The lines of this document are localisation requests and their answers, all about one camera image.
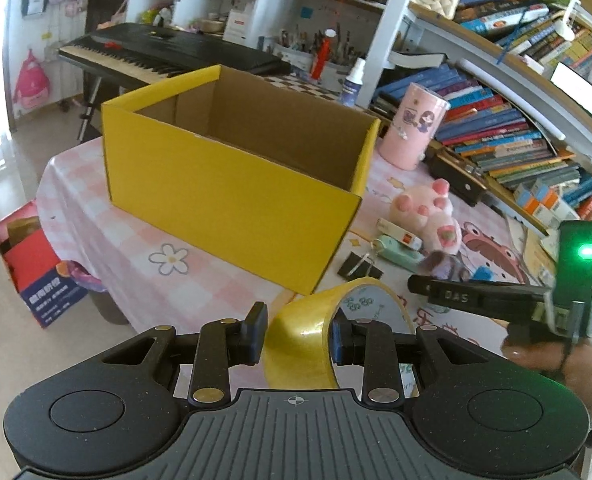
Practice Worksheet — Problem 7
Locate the yellow tape roll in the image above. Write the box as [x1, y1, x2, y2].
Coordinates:
[262, 278, 413, 393]

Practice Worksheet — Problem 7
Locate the black binder clip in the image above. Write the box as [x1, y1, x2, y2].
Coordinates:
[337, 252, 383, 282]

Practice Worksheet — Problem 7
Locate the blue plastic item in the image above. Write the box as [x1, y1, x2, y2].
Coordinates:
[471, 266, 494, 282]

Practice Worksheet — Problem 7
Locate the small purple figurine toy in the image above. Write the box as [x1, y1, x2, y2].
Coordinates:
[421, 250, 471, 282]

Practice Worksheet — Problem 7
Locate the person right hand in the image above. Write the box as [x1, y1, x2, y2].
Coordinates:
[501, 339, 592, 413]

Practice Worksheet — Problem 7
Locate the green eraser case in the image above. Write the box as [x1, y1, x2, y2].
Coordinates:
[372, 234, 424, 273]

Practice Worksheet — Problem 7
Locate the white orange small tube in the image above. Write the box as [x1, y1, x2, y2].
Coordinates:
[376, 218, 423, 252]

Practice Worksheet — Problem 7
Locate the pink cartoon desk mat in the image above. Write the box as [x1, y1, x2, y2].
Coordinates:
[36, 139, 548, 353]

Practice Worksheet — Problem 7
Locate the pink plush toy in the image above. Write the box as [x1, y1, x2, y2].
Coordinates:
[388, 179, 462, 256]

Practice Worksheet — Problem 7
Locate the dark wooden box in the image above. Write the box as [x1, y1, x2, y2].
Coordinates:
[428, 150, 488, 207]

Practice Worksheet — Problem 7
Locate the yellow cardboard box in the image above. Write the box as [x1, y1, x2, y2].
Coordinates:
[102, 65, 381, 295]

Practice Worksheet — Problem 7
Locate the red gift bag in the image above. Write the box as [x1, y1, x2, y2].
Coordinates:
[0, 200, 87, 328]

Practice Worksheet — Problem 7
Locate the white digital clock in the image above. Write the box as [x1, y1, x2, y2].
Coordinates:
[550, 63, 592, 117]

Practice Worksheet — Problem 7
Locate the pink cylindrical canister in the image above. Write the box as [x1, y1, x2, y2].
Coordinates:
[378, 82, 451, 170]

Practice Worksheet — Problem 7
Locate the white spray bottle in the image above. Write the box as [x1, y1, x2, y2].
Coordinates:
[339, 58, 365, 107]

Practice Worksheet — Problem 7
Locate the white bookshelf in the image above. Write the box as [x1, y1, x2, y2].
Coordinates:
[125, 0, 592, 231]

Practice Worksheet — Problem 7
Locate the checkered chess board box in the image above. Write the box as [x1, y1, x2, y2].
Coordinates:
[264, 75, 337, 102]

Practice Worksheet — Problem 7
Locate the white pen holder cup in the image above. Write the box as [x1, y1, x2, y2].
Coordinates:
[273, 44, 313, 74]

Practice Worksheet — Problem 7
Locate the black electronic keyboard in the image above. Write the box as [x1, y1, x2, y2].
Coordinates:
[58, 23, 290, 90]

